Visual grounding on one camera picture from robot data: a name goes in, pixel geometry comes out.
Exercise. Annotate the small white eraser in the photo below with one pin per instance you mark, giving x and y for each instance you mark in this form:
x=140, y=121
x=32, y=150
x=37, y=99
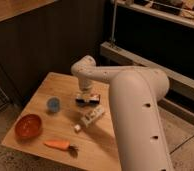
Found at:
x=77, y=128

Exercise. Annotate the blue cup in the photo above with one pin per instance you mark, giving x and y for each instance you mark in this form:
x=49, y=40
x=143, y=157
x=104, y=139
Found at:
x=53, y=104

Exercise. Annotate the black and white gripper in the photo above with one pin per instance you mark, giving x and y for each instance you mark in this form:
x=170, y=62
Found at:
x=87, y=98

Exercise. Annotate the orange bowl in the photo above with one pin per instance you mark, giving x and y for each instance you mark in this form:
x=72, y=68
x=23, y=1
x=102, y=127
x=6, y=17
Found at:
x=28, y=127

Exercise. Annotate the orange toy carrot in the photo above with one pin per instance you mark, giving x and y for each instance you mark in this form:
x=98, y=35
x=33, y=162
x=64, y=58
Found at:
x=61, y=145

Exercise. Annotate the metal shelf rack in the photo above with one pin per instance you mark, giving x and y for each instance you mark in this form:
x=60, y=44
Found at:
x=146, y=40

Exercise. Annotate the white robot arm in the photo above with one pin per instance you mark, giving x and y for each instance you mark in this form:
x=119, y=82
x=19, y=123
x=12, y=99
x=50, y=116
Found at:
x=134, y=93

